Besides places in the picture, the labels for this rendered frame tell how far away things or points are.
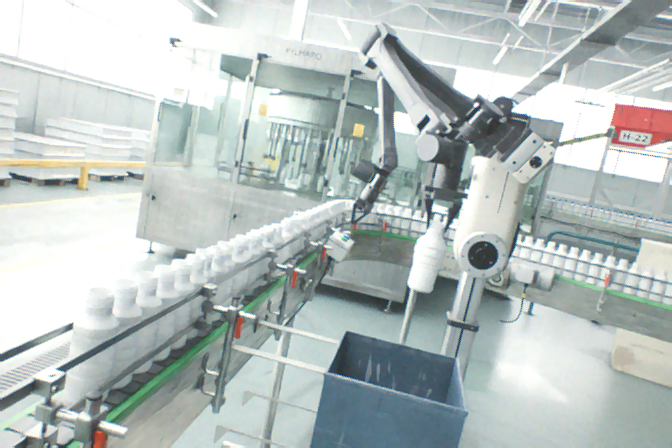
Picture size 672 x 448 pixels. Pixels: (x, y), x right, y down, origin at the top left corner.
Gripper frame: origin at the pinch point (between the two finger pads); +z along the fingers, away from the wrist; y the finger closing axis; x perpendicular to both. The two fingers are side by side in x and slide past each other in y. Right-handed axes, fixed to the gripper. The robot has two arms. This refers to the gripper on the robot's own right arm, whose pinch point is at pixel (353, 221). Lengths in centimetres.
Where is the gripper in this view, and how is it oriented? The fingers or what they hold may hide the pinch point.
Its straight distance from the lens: 191.6
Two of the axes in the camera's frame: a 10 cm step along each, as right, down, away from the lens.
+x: 8.4, 5.4, -0.9
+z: -5.2, 8.4, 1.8
